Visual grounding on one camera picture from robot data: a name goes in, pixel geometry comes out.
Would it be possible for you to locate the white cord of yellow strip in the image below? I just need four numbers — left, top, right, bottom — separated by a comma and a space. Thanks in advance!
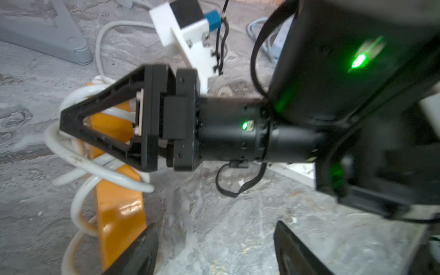
44, 20, 156, 275

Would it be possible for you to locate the yellow power strip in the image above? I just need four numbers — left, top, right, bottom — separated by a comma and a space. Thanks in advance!
85, 82, 148, 272

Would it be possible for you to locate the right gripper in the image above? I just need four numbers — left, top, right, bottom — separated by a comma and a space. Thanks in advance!
60, 64, 200, 172

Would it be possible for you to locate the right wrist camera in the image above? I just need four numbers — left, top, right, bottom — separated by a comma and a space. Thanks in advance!
149, 1, 221, 97

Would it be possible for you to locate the white power strip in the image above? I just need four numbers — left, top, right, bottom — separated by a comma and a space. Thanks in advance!
268, 163, 316, 189

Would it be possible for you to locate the grey stapler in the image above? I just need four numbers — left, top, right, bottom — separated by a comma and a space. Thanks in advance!
1, 1, 93, 65

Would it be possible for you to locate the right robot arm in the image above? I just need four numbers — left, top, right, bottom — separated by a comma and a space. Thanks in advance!
58, 1, 440, 223

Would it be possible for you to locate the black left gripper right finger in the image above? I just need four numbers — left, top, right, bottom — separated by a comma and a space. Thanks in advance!
273, 221, 333, 275

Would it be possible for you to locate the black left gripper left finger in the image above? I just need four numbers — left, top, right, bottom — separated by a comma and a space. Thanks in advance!
103, 224, 159, 275

